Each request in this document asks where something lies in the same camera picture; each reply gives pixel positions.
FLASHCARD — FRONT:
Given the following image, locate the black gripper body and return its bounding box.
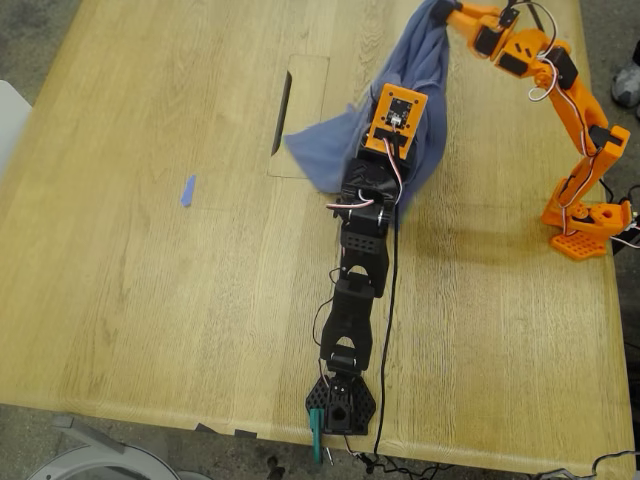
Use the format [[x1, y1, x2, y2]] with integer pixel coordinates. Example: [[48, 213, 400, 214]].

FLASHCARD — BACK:
[[341, 157, 404, 201]]

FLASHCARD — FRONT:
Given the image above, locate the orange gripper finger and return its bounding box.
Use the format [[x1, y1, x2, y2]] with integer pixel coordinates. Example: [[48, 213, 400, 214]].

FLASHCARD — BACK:
[[434, 9, 476, 39], [439, 0, 501, 19]]

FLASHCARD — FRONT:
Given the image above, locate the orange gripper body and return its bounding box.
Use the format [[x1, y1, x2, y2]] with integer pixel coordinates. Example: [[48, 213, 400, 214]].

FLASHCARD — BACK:
[[457, 14, 516, 61]]

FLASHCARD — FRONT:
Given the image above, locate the blue printed T-shirt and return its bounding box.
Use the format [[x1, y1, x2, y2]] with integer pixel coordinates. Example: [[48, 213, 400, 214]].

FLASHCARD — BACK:
[[283, 0, 454, 221]]

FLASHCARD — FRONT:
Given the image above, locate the gray sneaker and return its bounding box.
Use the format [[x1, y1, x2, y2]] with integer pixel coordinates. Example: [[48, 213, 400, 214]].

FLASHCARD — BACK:
[[610, 62, 640, 107]]

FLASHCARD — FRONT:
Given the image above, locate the teal table clamp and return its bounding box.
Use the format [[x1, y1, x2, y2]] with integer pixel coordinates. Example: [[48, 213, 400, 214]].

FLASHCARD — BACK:
[[308, 407, 326, 464]]

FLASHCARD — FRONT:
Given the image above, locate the gray round bin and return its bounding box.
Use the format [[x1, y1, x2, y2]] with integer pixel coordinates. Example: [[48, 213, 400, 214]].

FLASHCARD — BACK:
[[27, 417, 211, 480]]

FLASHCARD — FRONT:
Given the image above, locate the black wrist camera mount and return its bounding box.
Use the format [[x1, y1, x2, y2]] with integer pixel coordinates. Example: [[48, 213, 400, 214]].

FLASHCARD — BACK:
[[498, 0, 522, 27]]

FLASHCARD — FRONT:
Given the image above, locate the black camera USB cable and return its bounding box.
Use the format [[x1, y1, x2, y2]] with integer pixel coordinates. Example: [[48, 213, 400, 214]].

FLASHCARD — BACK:
[[517, 0, 560, 51], [372, 134, 451, 479]]

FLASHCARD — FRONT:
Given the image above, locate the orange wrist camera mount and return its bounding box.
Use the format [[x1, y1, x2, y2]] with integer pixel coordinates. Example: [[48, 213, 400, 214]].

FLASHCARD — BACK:
[[363, 83, 429, 161]]

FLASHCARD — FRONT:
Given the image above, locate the black and white base cable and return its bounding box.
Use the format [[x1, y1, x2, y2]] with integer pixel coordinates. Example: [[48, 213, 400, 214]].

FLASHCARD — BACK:
[[599, 177, 640, 251]]

